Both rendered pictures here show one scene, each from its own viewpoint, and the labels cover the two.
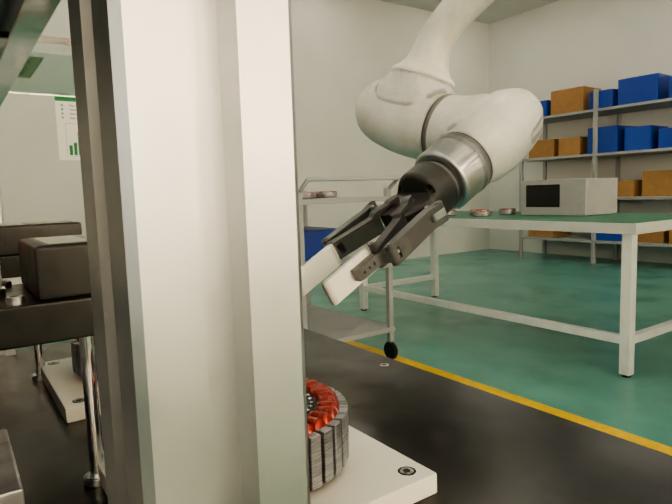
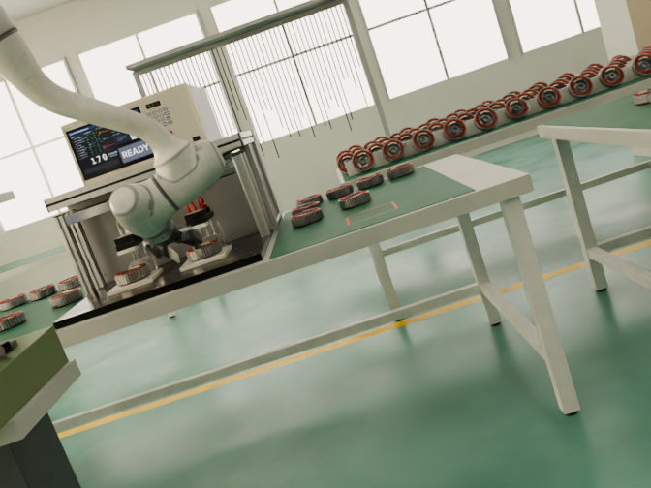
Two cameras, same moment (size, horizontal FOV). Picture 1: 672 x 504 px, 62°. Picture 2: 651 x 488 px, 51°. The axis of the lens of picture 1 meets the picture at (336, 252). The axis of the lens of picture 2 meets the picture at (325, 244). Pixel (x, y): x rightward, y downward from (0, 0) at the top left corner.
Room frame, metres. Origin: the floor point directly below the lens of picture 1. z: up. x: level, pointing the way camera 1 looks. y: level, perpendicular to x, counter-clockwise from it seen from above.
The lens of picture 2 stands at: (2.12, -1.28, 1.08)
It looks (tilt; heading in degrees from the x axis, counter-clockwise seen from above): 10 degrees down; 128
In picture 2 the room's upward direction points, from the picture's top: 19 degrees counter-clockwise
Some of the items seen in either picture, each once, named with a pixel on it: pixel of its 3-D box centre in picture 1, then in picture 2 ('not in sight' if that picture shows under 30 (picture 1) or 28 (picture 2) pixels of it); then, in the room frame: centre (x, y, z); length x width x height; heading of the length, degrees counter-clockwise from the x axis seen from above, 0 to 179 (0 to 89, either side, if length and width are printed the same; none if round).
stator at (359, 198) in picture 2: not in sight; (355, 199); (0.79, 0.67, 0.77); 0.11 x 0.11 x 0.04
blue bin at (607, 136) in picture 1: (612, 140); not in sight; (6.55, -3.24, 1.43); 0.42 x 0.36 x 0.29; 122
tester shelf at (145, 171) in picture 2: not in sight; (158, 167); (0.23, 0.38, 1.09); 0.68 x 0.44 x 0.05; 35
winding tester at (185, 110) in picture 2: not in sight; (148, 133); (0.24, 0.39, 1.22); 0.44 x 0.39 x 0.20; 35
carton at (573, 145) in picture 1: (578, 146); not in sight; (6.91, -3.00, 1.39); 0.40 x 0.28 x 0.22; 125
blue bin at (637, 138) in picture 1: (646, 138); not in sight; (6.23, -3.46, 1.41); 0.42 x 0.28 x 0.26; 126
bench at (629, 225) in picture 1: (503, 270); not in sight; (3.71, -1.12, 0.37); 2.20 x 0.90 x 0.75; 35
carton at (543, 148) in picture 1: (550, 149); not in sight; (7.22, -2.78, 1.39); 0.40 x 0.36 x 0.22; 126
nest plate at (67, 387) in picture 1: (138, 371); (206, 258); (0.51, 0.19, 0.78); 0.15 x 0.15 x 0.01; 35
